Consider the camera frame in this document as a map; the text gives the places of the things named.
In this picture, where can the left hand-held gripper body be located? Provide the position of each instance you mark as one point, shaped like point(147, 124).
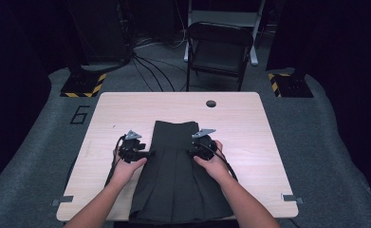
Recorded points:
point(131, 148)

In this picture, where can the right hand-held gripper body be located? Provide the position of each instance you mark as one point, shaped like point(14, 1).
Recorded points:
point(203, 147)

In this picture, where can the black pleated skirt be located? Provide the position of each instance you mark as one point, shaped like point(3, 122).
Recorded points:
point(176, 177)

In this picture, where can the person's left hand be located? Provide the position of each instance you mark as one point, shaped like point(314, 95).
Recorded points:
point(126, 171)

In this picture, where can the person's right hand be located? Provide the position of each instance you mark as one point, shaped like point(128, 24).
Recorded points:
point(216, 166)

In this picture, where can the black table grommet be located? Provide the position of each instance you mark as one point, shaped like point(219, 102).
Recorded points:
point(211, 103)

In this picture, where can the black base with hazard stripes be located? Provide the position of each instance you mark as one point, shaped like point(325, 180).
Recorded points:
point(292, 85)
point(82, 85)

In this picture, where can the black folding chair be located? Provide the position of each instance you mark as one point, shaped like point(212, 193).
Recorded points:
point(218, 53)

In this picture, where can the dark equipment cabinet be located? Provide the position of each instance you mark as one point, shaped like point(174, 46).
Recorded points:
point(101, 28)

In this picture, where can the grey metal table bracket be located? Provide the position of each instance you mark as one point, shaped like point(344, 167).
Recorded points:
point(291, 198)
point(63, 200)

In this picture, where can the white metal frame stand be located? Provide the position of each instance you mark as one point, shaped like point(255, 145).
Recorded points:
point(224, 15)

